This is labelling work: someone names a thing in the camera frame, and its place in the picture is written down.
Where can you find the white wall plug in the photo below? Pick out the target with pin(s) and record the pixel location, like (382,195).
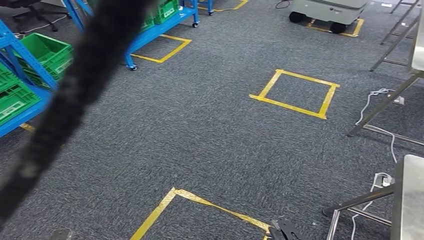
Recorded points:
(399,100)

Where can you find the black office chair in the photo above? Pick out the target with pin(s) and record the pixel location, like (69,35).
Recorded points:
(23,3)

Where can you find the steel workbench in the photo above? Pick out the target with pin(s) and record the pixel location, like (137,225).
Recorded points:
(419,49)
(410,198)

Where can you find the grey wheeled mobile cart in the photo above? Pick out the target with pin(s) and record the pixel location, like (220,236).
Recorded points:
(328,11)

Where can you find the white power adapter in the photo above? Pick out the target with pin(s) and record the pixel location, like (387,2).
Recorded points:
(386,181)

